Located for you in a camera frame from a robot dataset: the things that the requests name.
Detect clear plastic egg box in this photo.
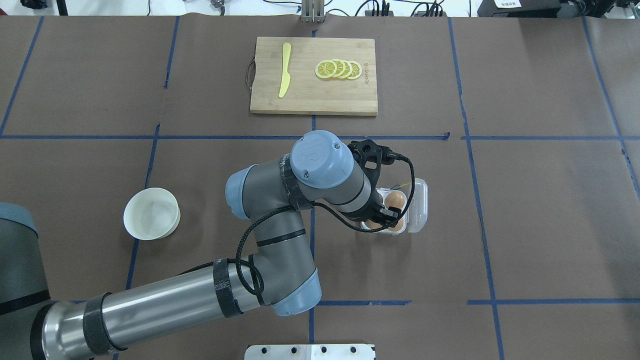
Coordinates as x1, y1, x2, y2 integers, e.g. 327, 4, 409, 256
376, 178, 428, 236

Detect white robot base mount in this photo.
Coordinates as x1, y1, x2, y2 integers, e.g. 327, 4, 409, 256
244, 343, 377, 360

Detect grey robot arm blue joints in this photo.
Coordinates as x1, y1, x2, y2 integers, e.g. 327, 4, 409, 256
30, 130, 383, 360

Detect yellow plastic knife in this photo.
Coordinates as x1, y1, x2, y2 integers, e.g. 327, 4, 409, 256
278, 42, 292, 99

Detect brown egg front slot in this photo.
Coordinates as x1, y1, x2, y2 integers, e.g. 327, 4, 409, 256
387, 216, 406, 233

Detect brown egg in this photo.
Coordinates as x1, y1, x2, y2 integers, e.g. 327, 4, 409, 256
365, 219, 383, 230

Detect brown egg slot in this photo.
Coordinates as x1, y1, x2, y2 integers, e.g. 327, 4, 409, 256
384, 191, 407, 212
387, 216, 406, 233

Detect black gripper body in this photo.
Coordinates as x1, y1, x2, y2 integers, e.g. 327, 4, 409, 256
346, 140, 407, 231

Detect white round bowl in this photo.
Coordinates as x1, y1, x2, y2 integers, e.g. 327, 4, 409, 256
122, 187, 181, 241

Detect bamboo cutting board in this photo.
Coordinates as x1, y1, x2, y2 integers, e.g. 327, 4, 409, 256
250, 36, 378, 117

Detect brown egg rear slot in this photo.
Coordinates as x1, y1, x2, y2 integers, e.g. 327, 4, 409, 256
384, 191, 407, 212

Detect lemon slice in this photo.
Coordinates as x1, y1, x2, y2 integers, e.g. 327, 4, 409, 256
314, 60, 338, 79
338, 60, 350, 79
346, 60, 362, 80
331, 59, 345, 79

